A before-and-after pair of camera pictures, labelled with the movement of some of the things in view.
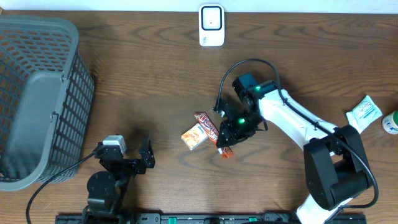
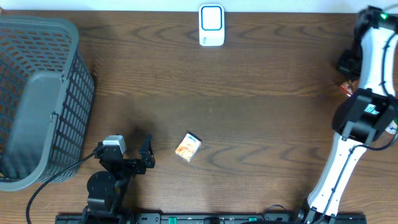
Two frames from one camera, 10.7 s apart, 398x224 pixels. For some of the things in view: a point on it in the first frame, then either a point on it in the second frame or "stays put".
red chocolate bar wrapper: (212, 132) -> (346, 89)
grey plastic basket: (46, 91) stays put
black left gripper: (146, 152) stays put
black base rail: (205, 219) stays put
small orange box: (194, 136) -> (189, 146)
